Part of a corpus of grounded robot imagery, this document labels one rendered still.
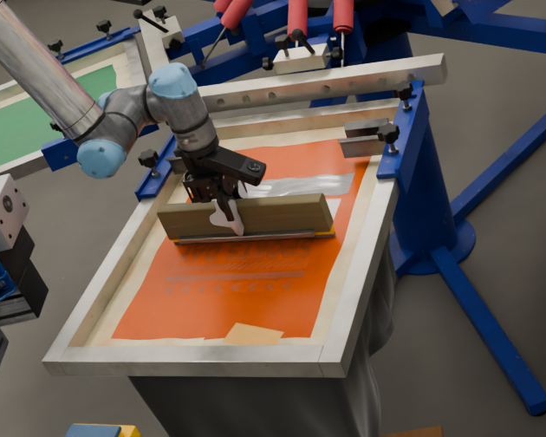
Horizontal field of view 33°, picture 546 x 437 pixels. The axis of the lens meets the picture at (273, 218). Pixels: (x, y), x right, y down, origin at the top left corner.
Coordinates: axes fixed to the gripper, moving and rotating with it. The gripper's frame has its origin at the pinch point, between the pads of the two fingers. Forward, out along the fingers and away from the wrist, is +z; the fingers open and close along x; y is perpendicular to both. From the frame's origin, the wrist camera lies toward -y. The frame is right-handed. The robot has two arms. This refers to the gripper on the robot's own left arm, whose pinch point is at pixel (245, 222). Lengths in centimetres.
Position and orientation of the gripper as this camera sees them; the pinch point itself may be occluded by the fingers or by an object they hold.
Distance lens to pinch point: 180.3
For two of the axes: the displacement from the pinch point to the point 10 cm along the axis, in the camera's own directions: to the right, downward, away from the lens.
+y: -9.0, 0.9, 4.2
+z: 3.3, 7.7, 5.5
